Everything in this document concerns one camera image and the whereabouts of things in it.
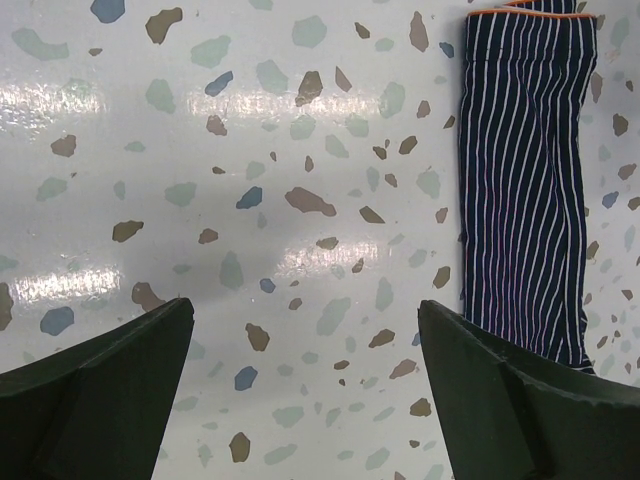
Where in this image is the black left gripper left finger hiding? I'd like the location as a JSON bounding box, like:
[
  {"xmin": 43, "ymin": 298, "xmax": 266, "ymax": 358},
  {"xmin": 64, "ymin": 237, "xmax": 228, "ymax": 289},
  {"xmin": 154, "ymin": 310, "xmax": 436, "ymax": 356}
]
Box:
[{"xmin": 1, "ymin": 298, "xmax": 194, "ymax": 480}]

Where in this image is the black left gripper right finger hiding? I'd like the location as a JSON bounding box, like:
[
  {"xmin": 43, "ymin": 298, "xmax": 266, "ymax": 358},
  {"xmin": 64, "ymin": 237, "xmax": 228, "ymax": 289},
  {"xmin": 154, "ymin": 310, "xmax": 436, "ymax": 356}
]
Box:
[{"xmin": 418, "ymin": 301, "xmax": 639, "ymax": 479}]

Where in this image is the navy white striped underwear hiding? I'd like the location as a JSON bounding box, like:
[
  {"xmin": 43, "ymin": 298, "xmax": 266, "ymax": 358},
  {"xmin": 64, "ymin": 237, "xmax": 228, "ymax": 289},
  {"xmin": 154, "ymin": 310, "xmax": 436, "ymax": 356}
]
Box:
[{"xmin": 458, "ymin": 1, "xmax": 597, "ymax": 373}]

